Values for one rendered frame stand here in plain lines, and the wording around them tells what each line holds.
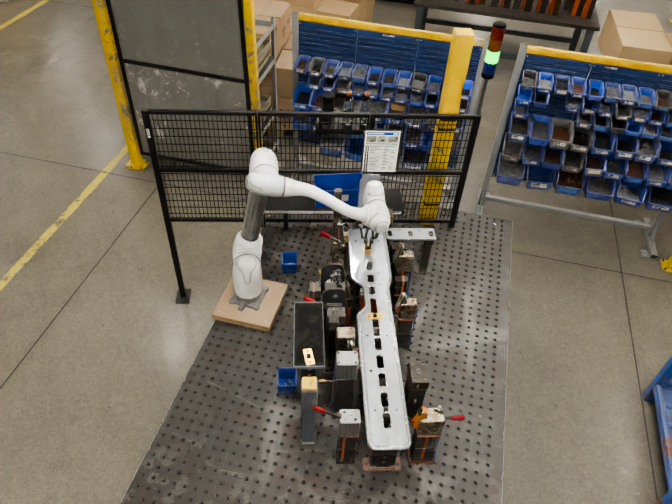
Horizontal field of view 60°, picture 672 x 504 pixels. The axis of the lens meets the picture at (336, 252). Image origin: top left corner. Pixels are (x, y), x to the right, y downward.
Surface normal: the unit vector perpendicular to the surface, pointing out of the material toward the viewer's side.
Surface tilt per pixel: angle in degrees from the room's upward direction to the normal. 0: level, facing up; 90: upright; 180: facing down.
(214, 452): 0
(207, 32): 91
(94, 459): 0
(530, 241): 0
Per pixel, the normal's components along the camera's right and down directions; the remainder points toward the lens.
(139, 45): -0.27, 0.67
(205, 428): 0.04, -0.72
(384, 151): 0.04, 0.69
